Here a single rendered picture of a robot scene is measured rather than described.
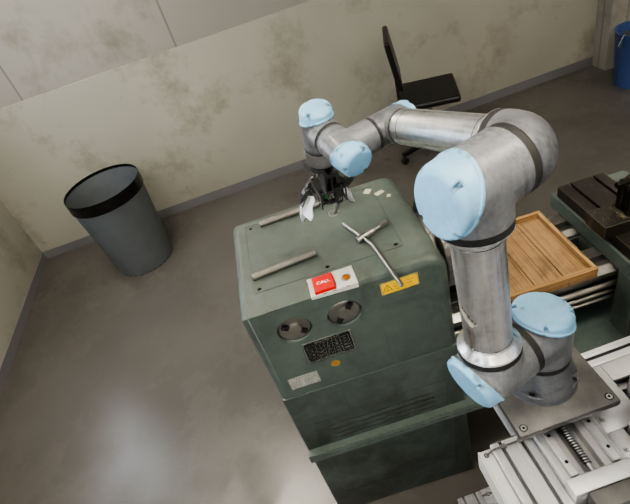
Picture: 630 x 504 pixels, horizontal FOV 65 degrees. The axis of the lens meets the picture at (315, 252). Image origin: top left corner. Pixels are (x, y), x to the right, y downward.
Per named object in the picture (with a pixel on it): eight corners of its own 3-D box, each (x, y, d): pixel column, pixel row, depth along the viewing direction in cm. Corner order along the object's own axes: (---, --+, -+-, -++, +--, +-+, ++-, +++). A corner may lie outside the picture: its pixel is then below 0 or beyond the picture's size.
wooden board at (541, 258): (511, 305, 163) (511, 297, 160) (465, 242, 191) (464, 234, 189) (597, 277, 163) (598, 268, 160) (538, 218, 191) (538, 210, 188)
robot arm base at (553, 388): (593, 391, 104) (598, 363, 97) (527, 416, 103) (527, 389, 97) (550, 340, 115) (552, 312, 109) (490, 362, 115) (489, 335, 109)
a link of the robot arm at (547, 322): (586, 350, 100) (593, 306, 92) (539, 387, 97) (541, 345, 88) (537, 318, 109) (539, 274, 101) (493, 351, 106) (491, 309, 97)
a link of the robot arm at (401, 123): (593, 91, 68) (392, 88, 110) (536, 125, 65) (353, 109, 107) (600, 166, 73) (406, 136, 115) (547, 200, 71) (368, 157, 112)
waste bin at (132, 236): (178, 226, 424) (139, 155, 380) (180, 265, 380) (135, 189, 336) (116, 249, 422) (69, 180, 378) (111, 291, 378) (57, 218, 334)
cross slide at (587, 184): (634, 265, 155) (637, 254, 152) (557, 196, 189) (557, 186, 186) (689, 247, 155) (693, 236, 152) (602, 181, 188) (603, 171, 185)
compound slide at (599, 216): (603, 240, 160) (605, 228, 157) (584, 223, 168) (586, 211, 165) (664, 220, 160) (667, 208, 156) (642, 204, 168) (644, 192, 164)
